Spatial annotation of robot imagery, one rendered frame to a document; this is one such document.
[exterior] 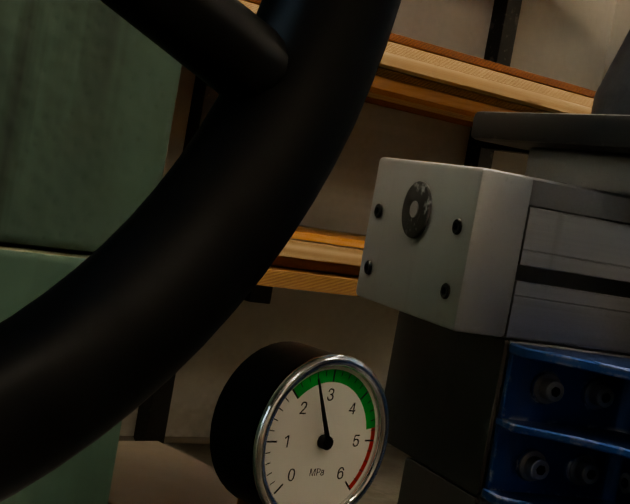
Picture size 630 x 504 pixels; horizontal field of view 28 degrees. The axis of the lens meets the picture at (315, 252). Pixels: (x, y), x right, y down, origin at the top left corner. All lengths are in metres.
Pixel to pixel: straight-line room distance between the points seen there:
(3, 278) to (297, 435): 0.11
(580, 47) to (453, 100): 1.14
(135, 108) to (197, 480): 0.16
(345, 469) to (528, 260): 0.27
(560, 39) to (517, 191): 3.49
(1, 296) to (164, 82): 0.10
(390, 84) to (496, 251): 2.36
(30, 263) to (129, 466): 0.13
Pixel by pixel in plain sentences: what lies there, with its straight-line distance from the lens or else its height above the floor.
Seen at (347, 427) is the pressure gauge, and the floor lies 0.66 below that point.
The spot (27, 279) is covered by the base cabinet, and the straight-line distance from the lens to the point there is 0.44.
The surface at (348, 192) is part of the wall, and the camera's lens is 3.63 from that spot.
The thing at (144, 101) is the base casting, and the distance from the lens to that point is 0.45.
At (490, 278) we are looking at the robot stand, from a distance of 0.69.
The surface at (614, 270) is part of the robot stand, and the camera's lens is 0.73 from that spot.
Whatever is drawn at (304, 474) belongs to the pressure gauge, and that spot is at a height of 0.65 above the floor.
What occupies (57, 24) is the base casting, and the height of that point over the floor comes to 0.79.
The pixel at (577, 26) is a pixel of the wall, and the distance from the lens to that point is 4.24.
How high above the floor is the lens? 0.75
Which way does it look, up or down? 3 degrees down
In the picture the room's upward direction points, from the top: 10 degrees clockwise
